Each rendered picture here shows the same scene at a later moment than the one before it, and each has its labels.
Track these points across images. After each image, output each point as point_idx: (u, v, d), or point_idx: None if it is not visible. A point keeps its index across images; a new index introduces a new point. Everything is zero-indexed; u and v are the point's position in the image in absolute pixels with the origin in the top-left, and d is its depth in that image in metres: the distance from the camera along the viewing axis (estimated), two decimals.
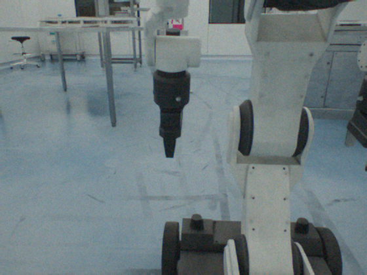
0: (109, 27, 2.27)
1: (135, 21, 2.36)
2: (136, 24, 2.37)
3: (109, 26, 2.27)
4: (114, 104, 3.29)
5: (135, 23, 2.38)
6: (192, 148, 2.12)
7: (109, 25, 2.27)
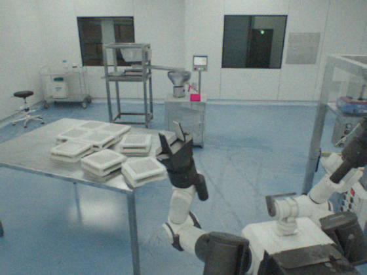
0: (135, 186, 1.89)
1: (166, 173, 1.99)
2: (166, 175, 1.99)
3: (135, 186, 1.89)
4: None
5: (165, 173, 2.00)
6: None
7: (135, 186, 1.89)
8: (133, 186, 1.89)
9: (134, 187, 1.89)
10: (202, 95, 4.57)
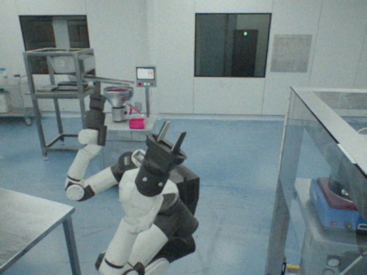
0: None
1: None
2: None
3: None
4: None
5: None
6: None
7: None
8: None
9: None
10: (151, 119, 3.45)
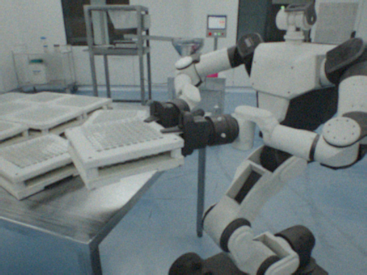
0: (94, 188, 0.64)
1: (180, 150, 0.73)
2: (183, 158, 0.74)
3: (95, 187, 0.64)
4: (115, 258, 1.70)
5: (179, 152, 0.75)
6: None
7: (92, 186, 0.63)
8: (86, 187, 0.64)
9: (88, 190, 0.64)
10: None
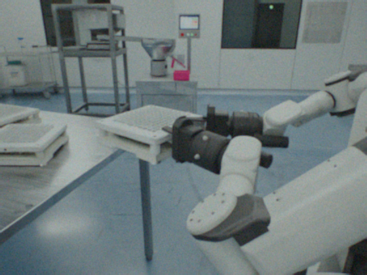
0: (99, 143, 0.88)
1: (154, 148, 0.74)
2: (155, 157, 0.74)
3: (99, 143, 0.88)
4: None
5: (159, 152, 0.75)
6: None
7: (98, 141, 0.88)
8: None
9: (98, 143, 0.89)
10: (193, 74, 3.17)
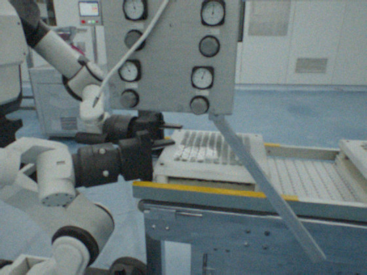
0: None
1: None
2: None
3: None
4: None
5: None
6: None
7: None
8: None
9: None
10: (99, 64, 3.06)
